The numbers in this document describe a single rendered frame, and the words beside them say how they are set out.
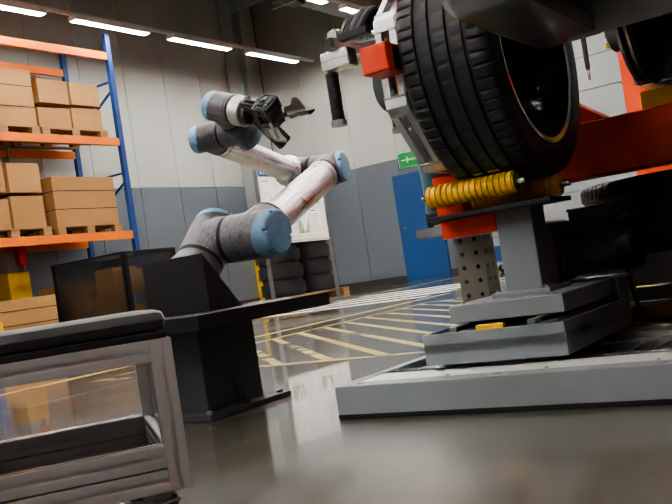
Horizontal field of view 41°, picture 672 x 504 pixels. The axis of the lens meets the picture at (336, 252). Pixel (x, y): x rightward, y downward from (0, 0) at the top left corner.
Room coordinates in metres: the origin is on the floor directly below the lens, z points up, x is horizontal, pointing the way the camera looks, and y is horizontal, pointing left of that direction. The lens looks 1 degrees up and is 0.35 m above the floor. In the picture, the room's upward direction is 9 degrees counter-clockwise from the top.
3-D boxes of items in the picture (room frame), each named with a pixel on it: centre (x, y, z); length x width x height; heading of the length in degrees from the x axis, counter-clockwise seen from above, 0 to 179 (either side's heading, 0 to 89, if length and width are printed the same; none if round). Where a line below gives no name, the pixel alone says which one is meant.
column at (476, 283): (3.02, -0.47, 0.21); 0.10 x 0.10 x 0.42; 57
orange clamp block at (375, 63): (2.17, -0.18, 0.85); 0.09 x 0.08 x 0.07; 147
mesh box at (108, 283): (10.61, 2.65, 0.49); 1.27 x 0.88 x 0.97; 56
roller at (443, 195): (2.28, -0.37, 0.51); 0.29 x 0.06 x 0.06; 57
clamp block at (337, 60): (2.40, -0.09, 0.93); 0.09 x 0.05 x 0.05; 57
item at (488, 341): (2.30, -0.46, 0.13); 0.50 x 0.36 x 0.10; 147
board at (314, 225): (11.78, 0.46, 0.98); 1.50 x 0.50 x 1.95; 146
